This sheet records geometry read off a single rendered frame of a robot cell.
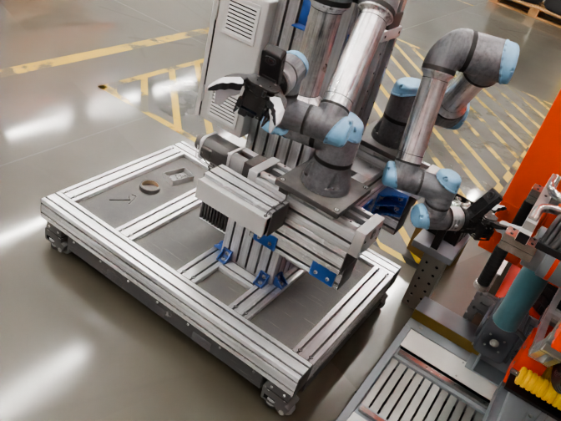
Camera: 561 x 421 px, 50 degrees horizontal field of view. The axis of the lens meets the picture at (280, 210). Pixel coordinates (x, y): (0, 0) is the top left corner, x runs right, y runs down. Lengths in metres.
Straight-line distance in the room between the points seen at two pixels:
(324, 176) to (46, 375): 1.15
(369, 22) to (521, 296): 1.02
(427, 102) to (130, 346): 1.34
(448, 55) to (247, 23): 0.62
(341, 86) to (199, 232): 1.23
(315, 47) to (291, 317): 1.03
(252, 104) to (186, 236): 1.28
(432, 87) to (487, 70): 0.16
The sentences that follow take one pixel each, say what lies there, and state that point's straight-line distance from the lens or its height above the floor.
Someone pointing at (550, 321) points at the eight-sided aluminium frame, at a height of 0.61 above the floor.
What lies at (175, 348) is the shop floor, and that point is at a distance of 2.30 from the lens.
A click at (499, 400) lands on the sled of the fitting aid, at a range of 2.42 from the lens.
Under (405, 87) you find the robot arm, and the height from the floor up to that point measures 1.04.
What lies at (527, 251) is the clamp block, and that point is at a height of 0.93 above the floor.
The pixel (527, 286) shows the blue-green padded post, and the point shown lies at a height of 0.68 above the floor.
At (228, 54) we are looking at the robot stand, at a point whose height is 1.02.
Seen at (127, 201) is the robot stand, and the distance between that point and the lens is 2.61.
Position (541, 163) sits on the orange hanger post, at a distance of 2.24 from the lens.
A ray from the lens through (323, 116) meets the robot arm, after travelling 1.41.
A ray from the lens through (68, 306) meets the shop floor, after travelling 2.42.
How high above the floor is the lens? 1.71
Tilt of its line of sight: 33 degrees down
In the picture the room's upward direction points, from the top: 16 degrees clockwise
